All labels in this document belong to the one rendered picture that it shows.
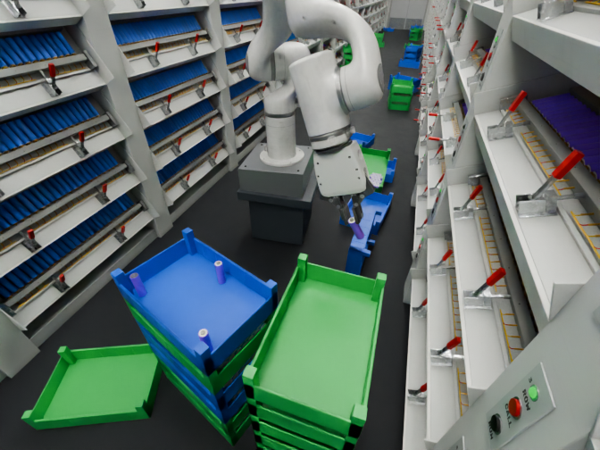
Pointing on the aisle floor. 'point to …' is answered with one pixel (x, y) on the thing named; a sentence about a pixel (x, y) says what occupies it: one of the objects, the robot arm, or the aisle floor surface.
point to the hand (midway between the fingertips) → (351, 213)
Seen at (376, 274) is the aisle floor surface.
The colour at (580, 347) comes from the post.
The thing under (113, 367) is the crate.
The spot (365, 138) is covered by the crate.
